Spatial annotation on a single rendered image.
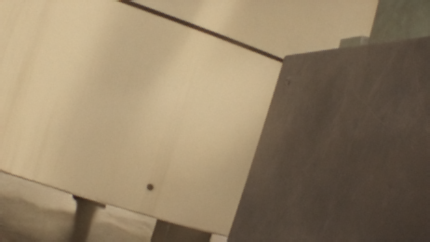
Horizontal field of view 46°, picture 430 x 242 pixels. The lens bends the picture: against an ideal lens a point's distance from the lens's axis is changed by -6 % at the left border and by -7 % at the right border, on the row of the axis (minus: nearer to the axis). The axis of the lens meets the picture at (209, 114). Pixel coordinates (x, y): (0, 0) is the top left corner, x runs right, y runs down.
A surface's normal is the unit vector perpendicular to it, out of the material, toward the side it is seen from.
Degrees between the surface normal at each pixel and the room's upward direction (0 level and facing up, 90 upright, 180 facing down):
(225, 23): 90
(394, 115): 90
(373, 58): 90
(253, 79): 90
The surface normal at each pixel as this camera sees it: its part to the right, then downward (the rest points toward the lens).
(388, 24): -0.90, -0.31
